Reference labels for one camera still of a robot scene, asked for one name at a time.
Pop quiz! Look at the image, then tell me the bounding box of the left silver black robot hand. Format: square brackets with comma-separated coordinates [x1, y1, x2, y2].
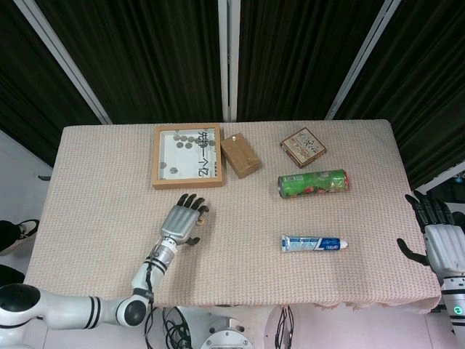
[158, 193, 211, 246]

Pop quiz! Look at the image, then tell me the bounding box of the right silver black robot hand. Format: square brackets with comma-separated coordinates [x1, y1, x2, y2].
[396, 190, 465, 279]

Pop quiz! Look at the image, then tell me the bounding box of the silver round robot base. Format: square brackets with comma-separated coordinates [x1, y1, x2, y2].
[199, 316, 257, 349]

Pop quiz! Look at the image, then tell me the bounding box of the black background equipment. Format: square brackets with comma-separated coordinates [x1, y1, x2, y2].
[417, 173, 465, 226]

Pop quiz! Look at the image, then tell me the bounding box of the brown cardboard box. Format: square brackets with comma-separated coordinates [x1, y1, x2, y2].
[219, 132, 263, 179]

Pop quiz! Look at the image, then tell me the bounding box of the pink woven tablecloth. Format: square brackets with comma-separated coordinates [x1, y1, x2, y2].
[20, 119, 442, 316]

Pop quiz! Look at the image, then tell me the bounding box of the blue white toothpaste tube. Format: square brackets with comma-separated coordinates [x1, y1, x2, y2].
[280, 234, 349, 253]

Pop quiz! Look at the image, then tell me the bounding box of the green chips can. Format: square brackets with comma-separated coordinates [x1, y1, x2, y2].
[277, 167, 352, 199]

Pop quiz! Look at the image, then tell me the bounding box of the brown printed flat box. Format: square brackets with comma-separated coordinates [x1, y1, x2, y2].
[278, 127, 327, 168]

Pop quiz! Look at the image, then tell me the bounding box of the white black sneaker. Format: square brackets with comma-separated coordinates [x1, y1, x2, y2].
[16, 219, 40, 241]

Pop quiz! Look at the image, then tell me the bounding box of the black curtain panel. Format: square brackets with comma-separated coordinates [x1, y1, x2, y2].
[236, 0, 392, 121]
[0, 0, 101, 134]
[332, 0, 465, 190]
[34, 0, 223, 124]

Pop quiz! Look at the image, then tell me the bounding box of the black trousered person leg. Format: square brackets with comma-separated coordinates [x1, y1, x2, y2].
[0, 264, 26, 286]
[0, 220, 23, 255]

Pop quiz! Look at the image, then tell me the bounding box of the wooden shadow box frame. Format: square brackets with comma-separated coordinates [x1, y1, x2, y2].
[151, 122, 226, 190]

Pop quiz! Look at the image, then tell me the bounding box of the black cable bundle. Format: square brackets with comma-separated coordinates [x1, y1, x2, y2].
[145, 306, 193, 349]
[275, 305, 297, 349]

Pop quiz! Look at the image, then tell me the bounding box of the white metal frame post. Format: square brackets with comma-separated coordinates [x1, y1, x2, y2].
[325, 0, 403, 121]
[217, 0, 241, 123]
[13, 0, 112, 125]

